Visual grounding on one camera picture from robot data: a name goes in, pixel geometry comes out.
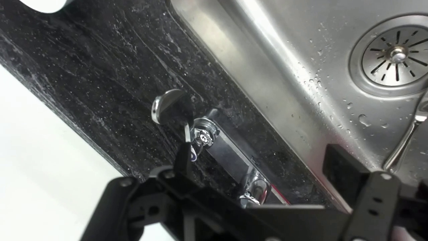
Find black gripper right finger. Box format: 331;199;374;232
323;144;401;241

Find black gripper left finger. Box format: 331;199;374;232
81;125;195;241

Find silver butter knife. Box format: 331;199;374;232
381;88;428;172

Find chrome tap lever handle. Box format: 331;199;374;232
184;116;220;161

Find stainless steel sink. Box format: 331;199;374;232
171;0;428;211

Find chrome round cap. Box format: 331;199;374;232
149;86;195;127

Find chrome gooseneck faucet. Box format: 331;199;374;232
204;128;262;191

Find white cup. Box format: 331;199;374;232
18;0;75;14

